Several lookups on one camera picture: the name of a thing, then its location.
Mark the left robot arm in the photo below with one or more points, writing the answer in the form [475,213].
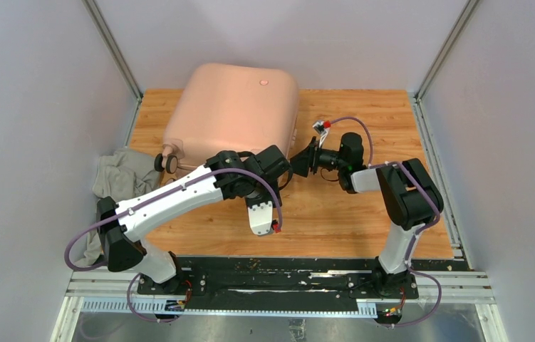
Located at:
[228,175]

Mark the grey cloth garment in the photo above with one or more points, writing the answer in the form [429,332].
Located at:
[125,174]

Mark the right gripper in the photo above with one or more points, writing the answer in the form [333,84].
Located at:
[309,157]

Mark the pink suitcase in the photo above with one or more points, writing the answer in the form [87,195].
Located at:
[228,107]

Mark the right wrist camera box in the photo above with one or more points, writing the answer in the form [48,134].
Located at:
[322,127]

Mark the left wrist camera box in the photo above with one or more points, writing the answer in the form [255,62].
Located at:
[264,215]

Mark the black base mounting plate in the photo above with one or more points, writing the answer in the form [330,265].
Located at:
[275,283]

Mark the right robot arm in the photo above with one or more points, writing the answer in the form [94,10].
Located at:
[412,201]

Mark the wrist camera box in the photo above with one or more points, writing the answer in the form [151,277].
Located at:
[264,215]
[322,127]

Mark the aluminium frame rails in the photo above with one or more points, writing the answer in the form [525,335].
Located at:
[101,291]

